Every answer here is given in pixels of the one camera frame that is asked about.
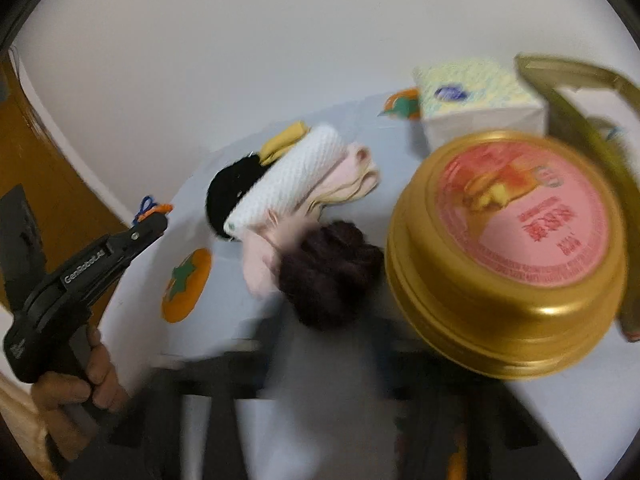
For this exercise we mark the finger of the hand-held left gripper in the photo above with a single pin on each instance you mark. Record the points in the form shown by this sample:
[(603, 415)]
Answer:
[(142, 235)]

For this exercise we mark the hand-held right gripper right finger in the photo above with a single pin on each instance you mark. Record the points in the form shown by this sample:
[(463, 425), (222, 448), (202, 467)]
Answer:
[(450, 410)]

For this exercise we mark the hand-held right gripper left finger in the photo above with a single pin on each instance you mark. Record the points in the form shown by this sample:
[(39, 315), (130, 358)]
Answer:
[(220, 410)]

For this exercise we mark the black knitted hat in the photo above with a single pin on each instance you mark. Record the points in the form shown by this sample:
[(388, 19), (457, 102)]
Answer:
[(230, 195)]

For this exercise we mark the white knitted towel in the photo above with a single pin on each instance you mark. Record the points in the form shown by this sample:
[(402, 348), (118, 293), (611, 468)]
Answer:
[(295, 165)]

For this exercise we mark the pink cloth yellow trim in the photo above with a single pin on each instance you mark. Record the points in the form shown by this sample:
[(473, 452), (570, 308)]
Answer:
[(355, 175)]

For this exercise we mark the rectangular gold tin box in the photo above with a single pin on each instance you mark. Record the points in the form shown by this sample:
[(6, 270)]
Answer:
[(575, 67)]

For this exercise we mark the person's left hand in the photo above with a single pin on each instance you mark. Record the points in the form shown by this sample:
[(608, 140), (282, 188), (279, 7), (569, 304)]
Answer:
[(107, 375)]

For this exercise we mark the light blue persimmon print tablecloth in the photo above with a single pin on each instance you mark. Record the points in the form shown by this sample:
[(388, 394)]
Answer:
[(220, 310)]

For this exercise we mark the round gold tin pink label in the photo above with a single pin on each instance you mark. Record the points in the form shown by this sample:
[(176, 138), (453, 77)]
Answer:
[(500, 310)]

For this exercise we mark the brown wooden door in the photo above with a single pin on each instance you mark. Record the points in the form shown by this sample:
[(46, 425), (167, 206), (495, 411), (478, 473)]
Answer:
[(50, 170)]

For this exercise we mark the yellow patterned tissue pack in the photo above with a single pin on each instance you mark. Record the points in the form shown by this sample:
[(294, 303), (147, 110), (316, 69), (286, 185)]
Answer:
[(475, 90)]

